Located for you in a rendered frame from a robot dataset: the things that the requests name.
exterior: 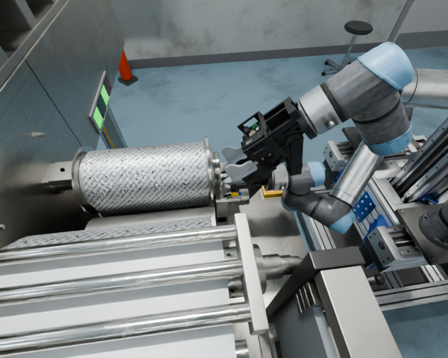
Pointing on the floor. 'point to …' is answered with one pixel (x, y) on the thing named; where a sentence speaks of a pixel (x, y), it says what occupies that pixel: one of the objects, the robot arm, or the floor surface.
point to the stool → (355, 27)
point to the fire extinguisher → (126, 72)
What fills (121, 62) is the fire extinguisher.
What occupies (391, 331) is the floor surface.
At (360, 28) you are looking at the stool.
